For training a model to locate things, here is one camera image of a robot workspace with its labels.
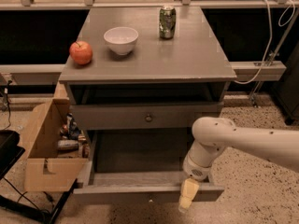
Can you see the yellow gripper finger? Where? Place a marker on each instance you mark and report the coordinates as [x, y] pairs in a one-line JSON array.
[[188, 191]]

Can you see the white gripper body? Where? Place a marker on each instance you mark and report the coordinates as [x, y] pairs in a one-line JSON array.
[[195, 169]]

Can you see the grey drawer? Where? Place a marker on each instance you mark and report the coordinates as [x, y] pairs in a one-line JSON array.
[[134, 166], [142, 116]]

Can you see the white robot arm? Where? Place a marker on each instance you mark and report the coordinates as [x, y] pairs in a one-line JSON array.
[[211, 136]]

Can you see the grey drawer cabinet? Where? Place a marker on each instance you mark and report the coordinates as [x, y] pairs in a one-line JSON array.
[[189, 68]]

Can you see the grey top drawer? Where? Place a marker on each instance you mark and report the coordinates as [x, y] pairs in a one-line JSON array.
[[142, 116]]

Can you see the dark bottle in box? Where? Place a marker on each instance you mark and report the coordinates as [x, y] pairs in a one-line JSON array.
[[72, 127]]

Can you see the can in box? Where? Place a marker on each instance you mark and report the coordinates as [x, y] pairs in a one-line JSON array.
[[67, 145]]

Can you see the cardboard box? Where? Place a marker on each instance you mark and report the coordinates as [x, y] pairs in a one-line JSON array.
[[45, 169]]

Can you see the white bowl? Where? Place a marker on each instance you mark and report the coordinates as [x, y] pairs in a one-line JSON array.
[[121, 40]]

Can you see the green soda can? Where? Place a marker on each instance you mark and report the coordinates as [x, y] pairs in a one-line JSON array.
[[167, 22]]

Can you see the red apple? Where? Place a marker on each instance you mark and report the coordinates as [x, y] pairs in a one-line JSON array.
[[81, 52]]

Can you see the black stand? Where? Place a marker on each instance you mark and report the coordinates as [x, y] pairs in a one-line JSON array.
[[16, 205]]

